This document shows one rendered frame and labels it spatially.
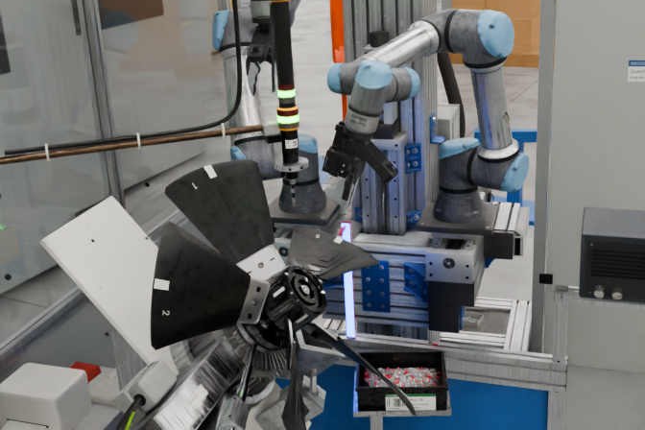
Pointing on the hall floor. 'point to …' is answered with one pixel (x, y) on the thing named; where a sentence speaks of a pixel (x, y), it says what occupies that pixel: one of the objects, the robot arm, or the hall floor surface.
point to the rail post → (556, 411)
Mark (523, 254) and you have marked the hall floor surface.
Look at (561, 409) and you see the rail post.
